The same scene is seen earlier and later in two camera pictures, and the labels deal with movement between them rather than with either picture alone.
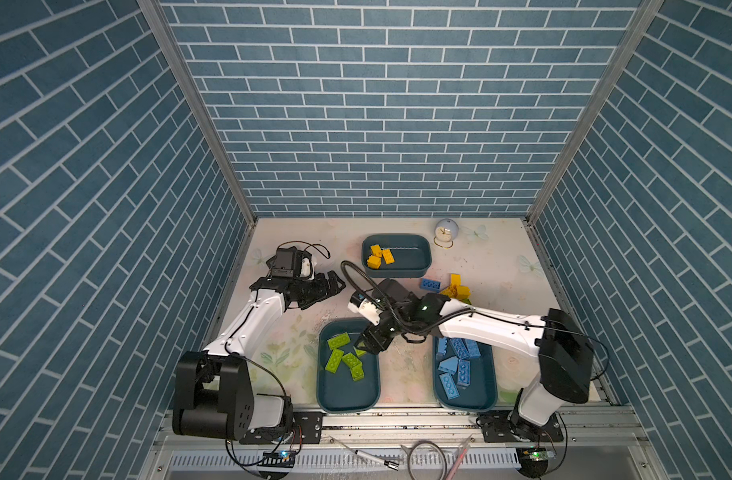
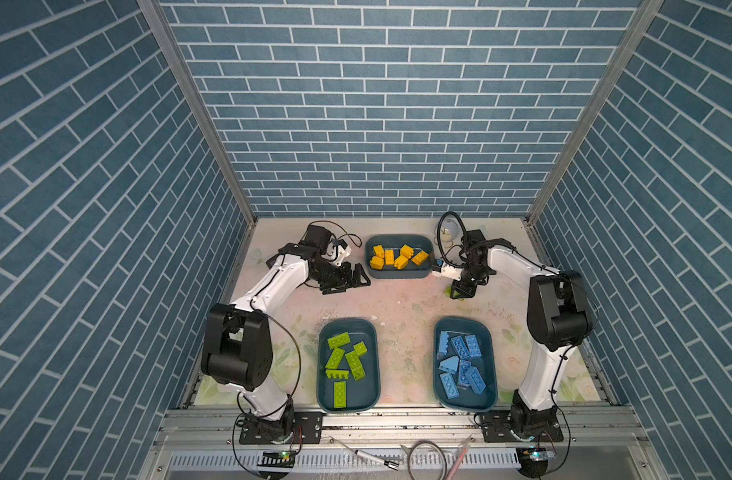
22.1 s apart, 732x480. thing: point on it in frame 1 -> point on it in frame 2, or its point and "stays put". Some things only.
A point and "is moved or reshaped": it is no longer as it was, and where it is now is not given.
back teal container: [412, 254] stays put
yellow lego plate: [450, 292] is moved or reshaped
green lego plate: [350, 360] -> [337, 374]
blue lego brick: [473, 348] stays put
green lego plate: [357, 372] stays put
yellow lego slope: [463, 292] is moved or reshaped
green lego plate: [334, 360] stays put
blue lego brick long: [442, 345] stays put
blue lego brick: [460, 348] stays put
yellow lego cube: [374, 262] stays put
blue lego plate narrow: [450, 386] stays put
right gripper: [370, 334] -> [461, 290]
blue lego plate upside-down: [429, 284] -> [475, 380]
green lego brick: [339, 340] stays put
